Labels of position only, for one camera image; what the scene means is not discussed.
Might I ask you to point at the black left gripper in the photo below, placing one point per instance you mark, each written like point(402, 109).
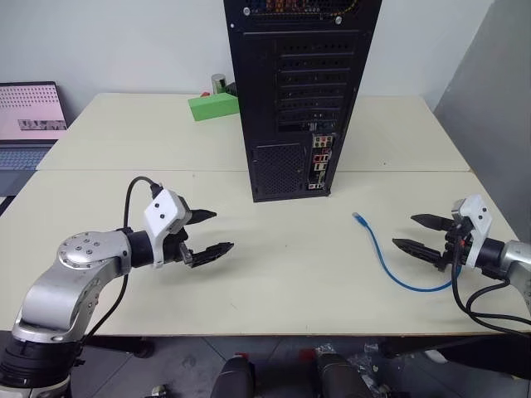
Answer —
point(174, 250)

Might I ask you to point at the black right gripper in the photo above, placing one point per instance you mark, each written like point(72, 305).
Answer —
point(454, 248)

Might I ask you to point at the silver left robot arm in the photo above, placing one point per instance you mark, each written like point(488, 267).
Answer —
point(62, 286)

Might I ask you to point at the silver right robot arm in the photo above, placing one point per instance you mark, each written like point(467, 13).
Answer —
point(512, 257)

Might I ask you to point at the green rectangular block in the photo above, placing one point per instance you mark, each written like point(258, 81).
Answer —
point(213, 107)

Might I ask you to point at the dark rounded shape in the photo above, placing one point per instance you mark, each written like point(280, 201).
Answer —
point(340, 377)
point(234, 379)

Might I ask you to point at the silver green can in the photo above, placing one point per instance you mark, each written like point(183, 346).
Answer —
point(218, 83)

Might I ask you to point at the black computer tower case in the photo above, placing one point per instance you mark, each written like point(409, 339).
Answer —
point(257, 83)

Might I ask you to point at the open laptop computer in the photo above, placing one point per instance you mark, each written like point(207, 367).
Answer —
point(29, 112)

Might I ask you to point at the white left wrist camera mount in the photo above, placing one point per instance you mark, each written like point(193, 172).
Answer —
point(162, 211)

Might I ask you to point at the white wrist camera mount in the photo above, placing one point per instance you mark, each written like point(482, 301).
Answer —
point(479, 219)
point(162, 211)

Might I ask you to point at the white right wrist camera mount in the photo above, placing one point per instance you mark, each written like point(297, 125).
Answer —
point(479, 219)

